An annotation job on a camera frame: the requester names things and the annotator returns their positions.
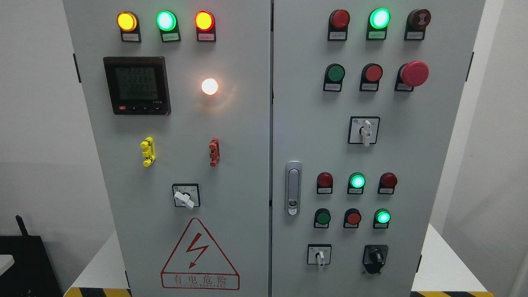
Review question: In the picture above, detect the red-orange indicator light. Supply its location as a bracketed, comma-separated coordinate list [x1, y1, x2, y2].
[194, 11, 216, 42]

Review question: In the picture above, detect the green push button upper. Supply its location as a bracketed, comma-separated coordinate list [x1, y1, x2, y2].
[323, 63, 345, 92]

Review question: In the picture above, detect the white rotary selector switch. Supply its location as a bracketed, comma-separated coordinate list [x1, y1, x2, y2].
[347, 116, 380, 147]
[306, 244, 332, 272]

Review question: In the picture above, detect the grey left cabinet door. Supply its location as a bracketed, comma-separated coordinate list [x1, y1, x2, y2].
[64, 0, 271, 297]

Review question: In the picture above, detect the red electric hazard warning sticker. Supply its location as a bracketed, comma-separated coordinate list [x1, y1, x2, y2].
[160, 218, 240, 291]

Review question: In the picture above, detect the yellow terminal connector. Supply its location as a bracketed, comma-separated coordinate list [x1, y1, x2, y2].
[140, 137, 156, 167]

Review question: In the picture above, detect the white upper rotary selector switch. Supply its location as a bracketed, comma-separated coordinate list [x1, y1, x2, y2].
[347, 116, 380, 147]

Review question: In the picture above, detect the red emergency stop button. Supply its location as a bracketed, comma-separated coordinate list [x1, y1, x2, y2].
[394, 60, 429, 92]

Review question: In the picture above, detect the left door selector switch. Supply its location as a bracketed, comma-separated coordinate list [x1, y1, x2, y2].
[172, 184, 200, 209]

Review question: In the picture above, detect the black knob selector switch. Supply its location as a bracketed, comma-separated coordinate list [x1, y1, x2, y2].
[362, 245, 389, 274]

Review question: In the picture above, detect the grey right cabinet door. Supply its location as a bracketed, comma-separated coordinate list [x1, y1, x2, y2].
[270, 0, 485, 297]

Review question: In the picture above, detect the red terminal connector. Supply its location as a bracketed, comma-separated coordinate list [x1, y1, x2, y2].
[209, 137, 221, 167]

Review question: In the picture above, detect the dark red indicator right middle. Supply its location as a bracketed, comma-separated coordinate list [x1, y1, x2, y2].
[377, 172, 398, 194]

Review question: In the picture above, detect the white glowing indicator light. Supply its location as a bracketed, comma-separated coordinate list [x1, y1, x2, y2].
[200, 78, 219, 95]

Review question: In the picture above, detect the green indicator light top left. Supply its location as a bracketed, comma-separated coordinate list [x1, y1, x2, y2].
[156, 10, 181, 42]

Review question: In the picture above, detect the dark red indicator light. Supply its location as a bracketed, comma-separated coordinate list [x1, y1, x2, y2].
[316, 172, 333, 194]
[328, 9, 350, 41]

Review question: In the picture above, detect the red push button lower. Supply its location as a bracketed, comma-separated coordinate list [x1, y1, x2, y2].
[343, 208, 362, 228]

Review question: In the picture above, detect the red push button upper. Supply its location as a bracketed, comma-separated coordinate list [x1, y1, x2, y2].
[359, 63, 383, 92]

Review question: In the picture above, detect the green lit indicator light middle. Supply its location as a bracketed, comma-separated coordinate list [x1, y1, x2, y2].
[347, 172, 365, 194]

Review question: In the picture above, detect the dark red indicator light top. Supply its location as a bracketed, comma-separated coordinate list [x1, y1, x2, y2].
[328, 9, 350, 41]

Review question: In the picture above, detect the dark red indicator light middle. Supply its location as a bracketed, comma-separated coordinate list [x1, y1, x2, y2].
[316, 172, 333, 194]

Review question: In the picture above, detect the grey cabinet door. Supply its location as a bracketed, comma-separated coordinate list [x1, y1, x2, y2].
[64, 0, 271, 297]
[270, 0, 485, 297]

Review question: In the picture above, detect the green lit button lower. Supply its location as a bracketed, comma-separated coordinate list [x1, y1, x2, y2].
[372, 208, 391, 229]

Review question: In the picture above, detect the green push button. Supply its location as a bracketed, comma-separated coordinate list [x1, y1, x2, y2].
[313, 207, 331, 228]
[323, 63, 345, 92]

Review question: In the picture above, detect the green push button lower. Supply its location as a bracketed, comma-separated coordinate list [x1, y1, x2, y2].
[313, 207, 331, 228]

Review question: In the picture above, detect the yellow indicator light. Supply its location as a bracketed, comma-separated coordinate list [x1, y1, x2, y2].
[116, 11, 141, 42]

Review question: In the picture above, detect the dark red buzzer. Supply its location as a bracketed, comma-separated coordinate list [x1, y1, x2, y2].
[404, 8, 431, 40]

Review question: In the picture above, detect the bright green indicator light top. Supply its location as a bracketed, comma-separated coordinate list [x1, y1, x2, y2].
[366, 7, 391, 40]

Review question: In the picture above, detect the black digital power meter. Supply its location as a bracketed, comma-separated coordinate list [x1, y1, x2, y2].
[103, 56, 171, 115]

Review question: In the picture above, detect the black box with antenna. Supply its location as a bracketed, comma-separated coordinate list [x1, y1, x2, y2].
[0, 215, 62, 297]

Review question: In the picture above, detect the silver door handle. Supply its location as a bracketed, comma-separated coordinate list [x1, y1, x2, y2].
[285, 160, 302, 216]

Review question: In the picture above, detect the red push button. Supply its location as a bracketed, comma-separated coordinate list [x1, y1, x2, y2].
[343, 208, 362, 228]
[359, 63, 383, 92]

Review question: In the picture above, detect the white lower rotary selector switch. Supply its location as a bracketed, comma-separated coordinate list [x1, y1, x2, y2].
[306, 244, 332, 272]

